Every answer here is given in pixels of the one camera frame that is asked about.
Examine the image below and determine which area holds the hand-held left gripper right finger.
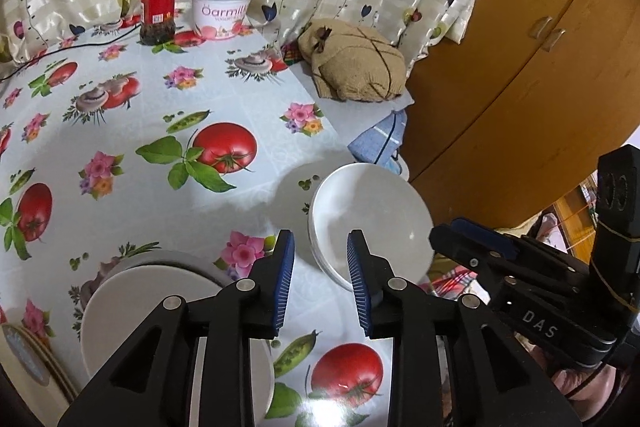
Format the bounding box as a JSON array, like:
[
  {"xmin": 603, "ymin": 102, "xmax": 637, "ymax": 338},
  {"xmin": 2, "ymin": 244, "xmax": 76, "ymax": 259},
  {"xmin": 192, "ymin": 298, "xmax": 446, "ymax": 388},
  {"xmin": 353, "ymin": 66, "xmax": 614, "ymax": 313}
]
[{"xmin": 345, "ymin": 229, "xmax": 584, "ymax": 427}]

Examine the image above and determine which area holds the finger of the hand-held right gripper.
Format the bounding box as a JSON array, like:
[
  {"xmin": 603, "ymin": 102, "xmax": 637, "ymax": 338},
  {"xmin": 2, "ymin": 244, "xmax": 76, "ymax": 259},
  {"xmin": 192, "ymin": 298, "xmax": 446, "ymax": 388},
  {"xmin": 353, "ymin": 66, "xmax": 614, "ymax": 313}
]
[
  {"xmin": 428, "ymin": 224, "xmax": 597, "ymax": 309},
  {"xmin": 449, "ymin": 216, "xmax": 589, "ymax": 265}
]

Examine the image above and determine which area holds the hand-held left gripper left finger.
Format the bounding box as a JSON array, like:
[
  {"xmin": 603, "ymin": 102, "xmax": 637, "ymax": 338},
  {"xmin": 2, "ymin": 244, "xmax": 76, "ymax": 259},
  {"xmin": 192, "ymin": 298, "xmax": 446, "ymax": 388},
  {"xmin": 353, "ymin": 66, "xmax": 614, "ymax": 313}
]
[{"xmin": 57, "ymin": 229, "xmax": 299, "ymax": 427}]

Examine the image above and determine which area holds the large white bowl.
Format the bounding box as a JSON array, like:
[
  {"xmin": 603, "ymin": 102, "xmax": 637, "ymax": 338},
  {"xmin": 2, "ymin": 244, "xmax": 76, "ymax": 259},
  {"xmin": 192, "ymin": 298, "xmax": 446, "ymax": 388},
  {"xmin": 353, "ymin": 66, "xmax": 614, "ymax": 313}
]
[{"xmin": 80, "ymin": 263, "xmax": 276, "ymax": 414}]

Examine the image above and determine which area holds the person's right hand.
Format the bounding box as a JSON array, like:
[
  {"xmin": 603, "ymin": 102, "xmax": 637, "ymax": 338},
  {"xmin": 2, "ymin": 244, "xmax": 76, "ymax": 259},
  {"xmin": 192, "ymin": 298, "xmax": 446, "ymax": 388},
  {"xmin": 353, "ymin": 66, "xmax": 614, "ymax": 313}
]
[{"xmin": 550, "ymin": 363, "xmax": 635, "ymax": 421}]

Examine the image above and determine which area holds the plaid cloth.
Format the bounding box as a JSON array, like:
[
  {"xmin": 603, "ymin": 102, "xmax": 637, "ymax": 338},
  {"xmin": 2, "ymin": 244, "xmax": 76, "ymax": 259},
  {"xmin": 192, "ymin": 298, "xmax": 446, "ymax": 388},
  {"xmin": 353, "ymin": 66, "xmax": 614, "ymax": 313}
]
[{"xmin": 429, "ymin": 271, "xmax": 482, "ymax": 304}]

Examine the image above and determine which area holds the blue cloth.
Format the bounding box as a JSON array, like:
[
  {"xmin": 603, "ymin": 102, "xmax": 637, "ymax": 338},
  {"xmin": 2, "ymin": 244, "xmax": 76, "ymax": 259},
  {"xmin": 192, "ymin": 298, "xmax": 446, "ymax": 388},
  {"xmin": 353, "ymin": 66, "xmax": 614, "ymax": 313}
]
[{"xmin": 348, "ymin": 110, "xmax": 409, "ymax": 168}]

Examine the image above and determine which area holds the wooden cabinet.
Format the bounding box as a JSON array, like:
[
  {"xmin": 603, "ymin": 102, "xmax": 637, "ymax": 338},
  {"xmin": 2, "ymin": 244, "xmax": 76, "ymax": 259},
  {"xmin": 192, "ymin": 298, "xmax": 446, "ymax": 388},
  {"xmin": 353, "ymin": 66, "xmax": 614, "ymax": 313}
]
[{"xmin": 400, "ymin": 0, "xmax": 640, "ymax": 229}]

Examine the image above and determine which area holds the printed vegetable tablecloth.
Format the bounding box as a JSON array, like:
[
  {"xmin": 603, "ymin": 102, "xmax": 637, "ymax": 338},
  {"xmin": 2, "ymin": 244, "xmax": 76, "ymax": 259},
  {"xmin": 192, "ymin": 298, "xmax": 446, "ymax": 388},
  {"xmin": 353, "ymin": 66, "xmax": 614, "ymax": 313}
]
[{"xmin": 0, "ymin": 21, "xmax": 443, "ymax": 427}]

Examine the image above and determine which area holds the burlap bag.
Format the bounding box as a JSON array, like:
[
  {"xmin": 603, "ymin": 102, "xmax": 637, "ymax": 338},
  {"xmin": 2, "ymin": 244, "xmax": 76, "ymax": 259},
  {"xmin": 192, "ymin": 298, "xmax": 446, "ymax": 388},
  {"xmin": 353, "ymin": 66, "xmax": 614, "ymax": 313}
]
[{"xmin": 297, "ymin": 19, "xmax": 407, "ymax": 103}]

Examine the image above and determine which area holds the white yogurt tub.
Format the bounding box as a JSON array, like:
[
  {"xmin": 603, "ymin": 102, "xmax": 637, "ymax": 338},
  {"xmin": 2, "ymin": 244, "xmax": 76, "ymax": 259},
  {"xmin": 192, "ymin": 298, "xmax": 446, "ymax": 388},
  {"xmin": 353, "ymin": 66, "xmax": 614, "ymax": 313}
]
[{"xmin": 189, "ymin": 0, "xmax": 258, "ymax": 42}]

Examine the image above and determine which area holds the glass jar with red label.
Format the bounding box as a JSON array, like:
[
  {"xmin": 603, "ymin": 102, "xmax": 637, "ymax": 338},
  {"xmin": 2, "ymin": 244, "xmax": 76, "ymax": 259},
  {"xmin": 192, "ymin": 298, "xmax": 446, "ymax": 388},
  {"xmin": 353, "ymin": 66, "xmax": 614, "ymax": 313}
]
[{"xmin": 139, "ymin": 0, "xmax": 182, "ymax": 46}]

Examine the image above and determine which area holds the black power cable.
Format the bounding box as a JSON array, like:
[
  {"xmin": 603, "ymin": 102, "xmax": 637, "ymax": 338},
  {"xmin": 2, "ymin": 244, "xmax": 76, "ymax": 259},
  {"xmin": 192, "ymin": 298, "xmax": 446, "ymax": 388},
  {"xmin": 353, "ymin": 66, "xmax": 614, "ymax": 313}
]
[{"xmin": 0, "ymin": 19, "xmax": 145, "ymax": 82}]

